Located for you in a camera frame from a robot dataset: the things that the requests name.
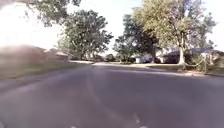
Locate grey asphalt road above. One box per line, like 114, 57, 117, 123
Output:
0, 63, 224, 128

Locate dark green tree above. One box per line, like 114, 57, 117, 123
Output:
112, 14, 160, 64

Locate broad green tree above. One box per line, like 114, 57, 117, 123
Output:
57, 9, 115, 62

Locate grass verge with pavement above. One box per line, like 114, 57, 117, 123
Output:
94, 62, 224, 78

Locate small house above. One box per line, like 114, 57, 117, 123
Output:
46, 48, 70, 63

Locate house behind trees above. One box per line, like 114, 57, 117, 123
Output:
134, 47, 224, 67

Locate tall tree with pale trunk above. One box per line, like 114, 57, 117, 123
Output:
132, 0, 218, 67

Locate overhanging tree branches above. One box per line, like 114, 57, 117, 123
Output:
19, 0, 83, 28

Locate low house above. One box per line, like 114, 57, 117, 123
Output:
0, 44, 48, 67

